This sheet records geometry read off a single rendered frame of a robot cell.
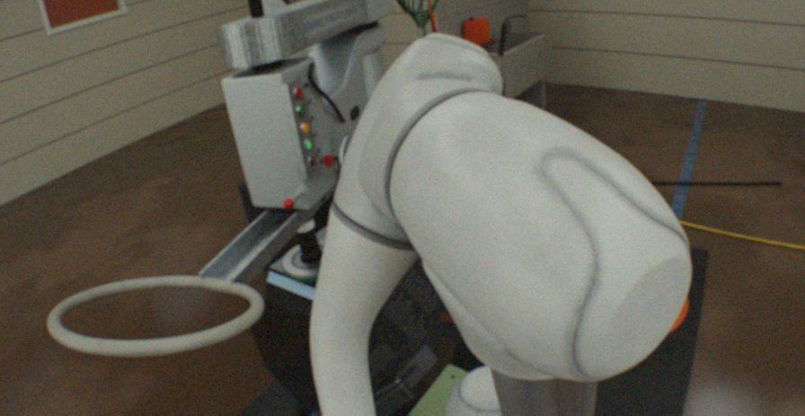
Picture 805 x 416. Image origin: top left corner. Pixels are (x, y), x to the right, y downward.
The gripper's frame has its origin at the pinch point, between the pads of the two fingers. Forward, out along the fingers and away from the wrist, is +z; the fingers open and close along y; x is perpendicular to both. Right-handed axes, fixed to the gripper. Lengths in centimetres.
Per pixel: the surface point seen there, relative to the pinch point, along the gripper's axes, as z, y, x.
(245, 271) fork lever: 1, -54, 23
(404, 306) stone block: 41, -77, -21
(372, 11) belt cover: 98, -67, 71
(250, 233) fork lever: 12, -71, 30
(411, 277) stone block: 53, -81, -17
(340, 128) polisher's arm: 58, -70, 40
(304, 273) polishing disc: 22, -83, 9
